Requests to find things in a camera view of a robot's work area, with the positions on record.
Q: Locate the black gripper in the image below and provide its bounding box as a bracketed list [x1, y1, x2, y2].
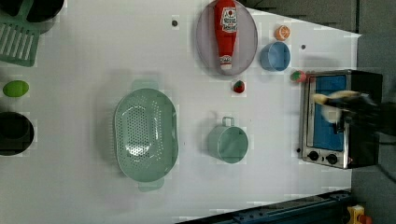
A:
[341, 94, 396, 135]

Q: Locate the yellow plush peeled banana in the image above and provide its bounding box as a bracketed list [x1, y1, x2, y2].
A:
[312, 91, 359, 123]

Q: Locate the silver black toaster oven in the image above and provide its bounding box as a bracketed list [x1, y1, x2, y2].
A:
[300, 69, 383, 169]

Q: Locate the red plush strawberry near oven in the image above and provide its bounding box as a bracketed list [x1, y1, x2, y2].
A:
[290, 70, 307, 83]

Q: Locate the blue plastic cup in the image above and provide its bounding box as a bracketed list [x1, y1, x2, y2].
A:
[260, 42, 290, 72]

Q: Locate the orange plush slice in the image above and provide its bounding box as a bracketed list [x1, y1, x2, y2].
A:
[275, 25, 290, 41]

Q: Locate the red plush strawberry near plate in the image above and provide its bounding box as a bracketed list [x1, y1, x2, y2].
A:
[233, 80, 245, 93]

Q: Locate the grey round plate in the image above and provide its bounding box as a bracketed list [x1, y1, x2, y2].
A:
[195, 1, 258, 76]

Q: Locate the green plastic mug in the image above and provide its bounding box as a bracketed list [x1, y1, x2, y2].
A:
[208, 117, 248, 164]

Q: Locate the red plush ketchup bottle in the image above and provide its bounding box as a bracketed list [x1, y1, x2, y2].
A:
[214, 0, 238, 70]

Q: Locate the green plastic colander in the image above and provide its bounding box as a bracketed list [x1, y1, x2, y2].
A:
[113, 79, 178, 192]

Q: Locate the black bowl top left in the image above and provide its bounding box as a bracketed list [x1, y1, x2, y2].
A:
[0, 0, 65, 22]

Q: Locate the black round bowl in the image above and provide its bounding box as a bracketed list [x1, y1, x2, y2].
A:
[0, 112, 35, 156]

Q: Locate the green plush lime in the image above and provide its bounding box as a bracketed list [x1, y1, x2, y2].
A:
[3, 80, 30, 98]

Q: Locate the green slotted dish rack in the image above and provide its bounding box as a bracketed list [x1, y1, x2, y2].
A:
[0, 0, 40, 67]

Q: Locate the blue metal frame rail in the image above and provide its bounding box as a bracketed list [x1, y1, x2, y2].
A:
[177, 190, 353, 224]

